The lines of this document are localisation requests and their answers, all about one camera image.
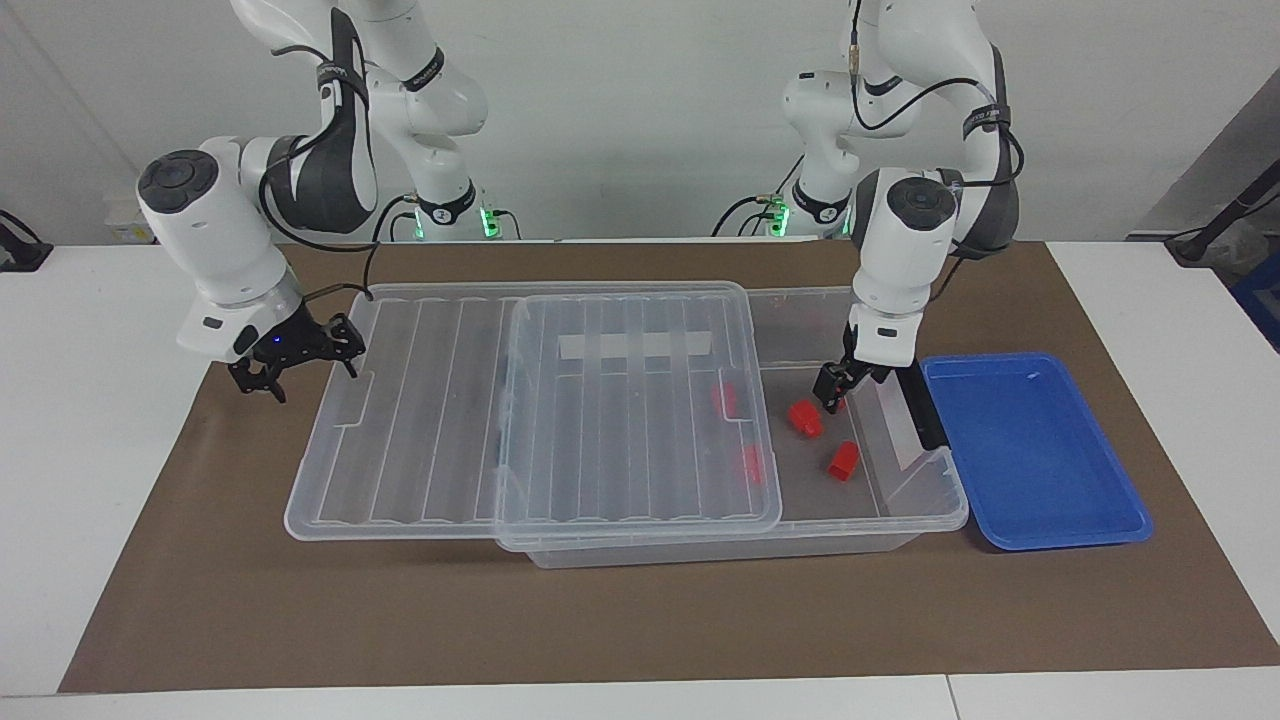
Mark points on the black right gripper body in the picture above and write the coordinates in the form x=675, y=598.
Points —
x=295, y=345

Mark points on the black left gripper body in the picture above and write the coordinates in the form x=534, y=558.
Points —
x=860, y=372

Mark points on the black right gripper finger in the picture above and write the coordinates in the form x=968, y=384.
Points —
x=274, y=390
x=350, y=362

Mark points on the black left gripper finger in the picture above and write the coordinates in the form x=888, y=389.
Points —
x=826, y=395
x=843, y=396

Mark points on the clear ribbed plastic lid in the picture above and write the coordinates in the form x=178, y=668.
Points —
x=400, y=430

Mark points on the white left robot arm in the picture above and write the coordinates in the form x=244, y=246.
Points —
x=905, y=250

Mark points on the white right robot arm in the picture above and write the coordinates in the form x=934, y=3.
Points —
x=220, y=230

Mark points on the black box latch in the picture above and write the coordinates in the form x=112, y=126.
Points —
x=925, y=415

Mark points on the clear plastic storage box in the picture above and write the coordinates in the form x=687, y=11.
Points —
x=800, y=495

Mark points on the blue plastic tray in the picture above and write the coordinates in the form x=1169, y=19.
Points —
x=1030, y=450

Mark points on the brown table mat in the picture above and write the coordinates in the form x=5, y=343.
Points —
x=200, y=600

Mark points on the black clamp stand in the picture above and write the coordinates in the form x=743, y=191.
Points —
x=22, y=252

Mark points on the black pole stand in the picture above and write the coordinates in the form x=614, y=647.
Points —
x=1225, y=215

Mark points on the blue crate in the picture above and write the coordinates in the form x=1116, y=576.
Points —
x=1262, y=310

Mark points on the white wall socket box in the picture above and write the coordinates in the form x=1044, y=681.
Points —
x=125, y=228

